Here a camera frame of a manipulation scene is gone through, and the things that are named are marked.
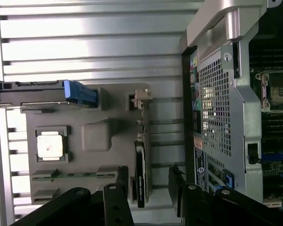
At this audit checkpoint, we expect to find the green RAM stick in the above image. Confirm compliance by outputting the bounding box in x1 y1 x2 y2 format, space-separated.
33 173 116 179

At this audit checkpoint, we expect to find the grey plastic parts rack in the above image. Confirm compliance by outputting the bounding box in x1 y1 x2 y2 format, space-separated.
20 82 156 205

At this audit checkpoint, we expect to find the silver CPU chip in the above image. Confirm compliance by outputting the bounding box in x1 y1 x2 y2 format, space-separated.
37 134 63 162

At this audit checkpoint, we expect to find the blue expansion slot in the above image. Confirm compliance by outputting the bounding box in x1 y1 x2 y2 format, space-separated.
261 152 283 161

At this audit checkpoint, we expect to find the green motherboard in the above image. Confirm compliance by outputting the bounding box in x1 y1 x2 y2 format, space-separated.
249 42 283 205

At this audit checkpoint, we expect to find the open black PC case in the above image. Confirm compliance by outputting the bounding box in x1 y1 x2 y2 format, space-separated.
180 0 283 226

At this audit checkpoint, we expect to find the hard disk in blue caddy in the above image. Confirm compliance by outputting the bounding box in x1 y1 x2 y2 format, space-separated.
0 79 97 110

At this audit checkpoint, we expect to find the CPU socket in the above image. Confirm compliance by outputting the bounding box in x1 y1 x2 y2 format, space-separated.
254 69 283 113

